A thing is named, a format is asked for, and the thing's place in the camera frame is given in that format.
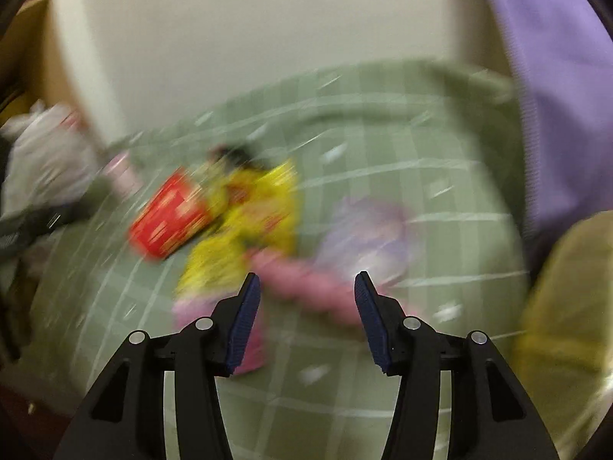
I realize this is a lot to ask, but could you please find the red gold paper cup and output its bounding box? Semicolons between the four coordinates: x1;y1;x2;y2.
128;168;214;261

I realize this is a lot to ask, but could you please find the purple pillow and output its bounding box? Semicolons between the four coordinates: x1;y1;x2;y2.
489;0;612;244

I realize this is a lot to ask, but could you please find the white plastic bag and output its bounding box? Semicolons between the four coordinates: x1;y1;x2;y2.
1;102;100;216

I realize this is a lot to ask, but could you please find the wooden shelf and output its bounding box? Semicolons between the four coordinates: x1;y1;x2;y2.
1;0;81;122

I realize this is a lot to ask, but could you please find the green checked bed sheet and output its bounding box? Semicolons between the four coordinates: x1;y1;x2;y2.
1;60;528;459

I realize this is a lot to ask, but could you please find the pale purple plastic wrapper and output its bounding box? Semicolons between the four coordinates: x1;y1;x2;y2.
314;197;416;284

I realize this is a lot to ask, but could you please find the pink paper cup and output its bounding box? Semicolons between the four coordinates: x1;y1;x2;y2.
102;151;143;199

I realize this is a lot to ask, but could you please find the pink colourful snack wrapper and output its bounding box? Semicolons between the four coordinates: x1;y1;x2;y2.
172;296;267;376

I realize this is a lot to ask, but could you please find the yellow snack wrapper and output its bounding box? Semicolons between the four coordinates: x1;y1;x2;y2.
175;159;299;300

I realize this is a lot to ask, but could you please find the green fabric trash bin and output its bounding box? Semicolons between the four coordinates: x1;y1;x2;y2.
511;212;612;459

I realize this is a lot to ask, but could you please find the pink toy shrimp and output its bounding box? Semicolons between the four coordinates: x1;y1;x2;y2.
247;248;362;326

